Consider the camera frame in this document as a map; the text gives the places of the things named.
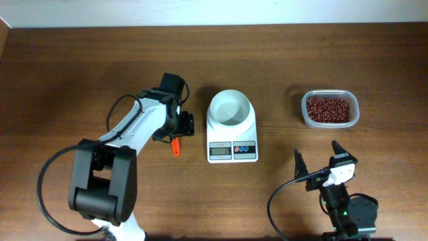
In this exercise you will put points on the clear plastic container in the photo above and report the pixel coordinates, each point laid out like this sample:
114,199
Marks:
343,94

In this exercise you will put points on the red beans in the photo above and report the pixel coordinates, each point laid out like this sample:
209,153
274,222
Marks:
328,110

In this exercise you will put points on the orange plastic measuring scoop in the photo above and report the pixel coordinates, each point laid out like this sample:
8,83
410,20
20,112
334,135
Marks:
175,145

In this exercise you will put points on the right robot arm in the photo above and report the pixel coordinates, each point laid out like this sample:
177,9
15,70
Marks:
353,216

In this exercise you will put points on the white digital kitchen scale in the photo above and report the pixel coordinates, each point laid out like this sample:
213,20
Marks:
235,144

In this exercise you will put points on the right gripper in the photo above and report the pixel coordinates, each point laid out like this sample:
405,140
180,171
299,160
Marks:
301,167

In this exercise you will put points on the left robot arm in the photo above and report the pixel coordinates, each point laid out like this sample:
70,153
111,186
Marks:
104,176

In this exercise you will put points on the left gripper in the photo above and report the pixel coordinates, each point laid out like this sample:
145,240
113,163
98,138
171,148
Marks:
188,128

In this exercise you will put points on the white round bowl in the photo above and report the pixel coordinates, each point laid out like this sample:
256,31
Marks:
229,108

